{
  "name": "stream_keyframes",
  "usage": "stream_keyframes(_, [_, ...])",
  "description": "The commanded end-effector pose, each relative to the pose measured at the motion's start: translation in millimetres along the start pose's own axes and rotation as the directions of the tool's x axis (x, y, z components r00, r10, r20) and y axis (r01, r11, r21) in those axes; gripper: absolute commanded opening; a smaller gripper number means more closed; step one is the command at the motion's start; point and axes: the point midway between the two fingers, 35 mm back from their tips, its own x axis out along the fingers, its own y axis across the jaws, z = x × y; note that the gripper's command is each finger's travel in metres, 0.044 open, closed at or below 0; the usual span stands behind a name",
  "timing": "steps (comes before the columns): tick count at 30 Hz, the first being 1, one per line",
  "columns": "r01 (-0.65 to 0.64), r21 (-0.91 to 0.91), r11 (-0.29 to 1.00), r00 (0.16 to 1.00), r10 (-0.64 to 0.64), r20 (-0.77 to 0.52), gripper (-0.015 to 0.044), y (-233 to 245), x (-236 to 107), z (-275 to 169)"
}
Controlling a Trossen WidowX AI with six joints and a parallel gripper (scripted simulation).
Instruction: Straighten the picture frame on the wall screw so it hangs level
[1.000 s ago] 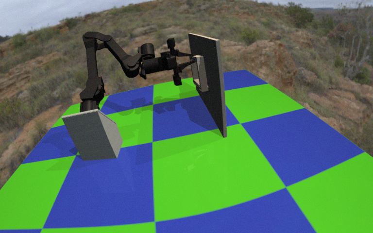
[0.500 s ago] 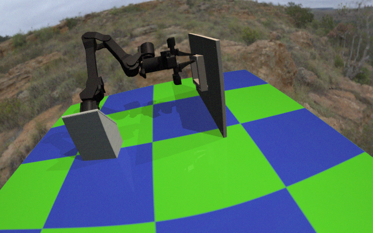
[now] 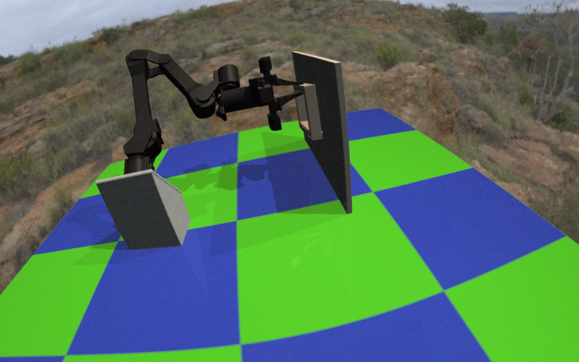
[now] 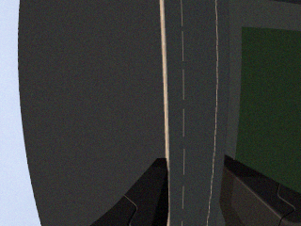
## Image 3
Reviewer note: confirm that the dark grey wall panel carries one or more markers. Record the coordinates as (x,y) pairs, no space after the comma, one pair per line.
(332,151)

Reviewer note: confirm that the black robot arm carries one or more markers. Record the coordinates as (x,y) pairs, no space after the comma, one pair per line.
(145,145)

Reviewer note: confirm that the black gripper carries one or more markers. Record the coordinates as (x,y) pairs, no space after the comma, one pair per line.
(265,68)

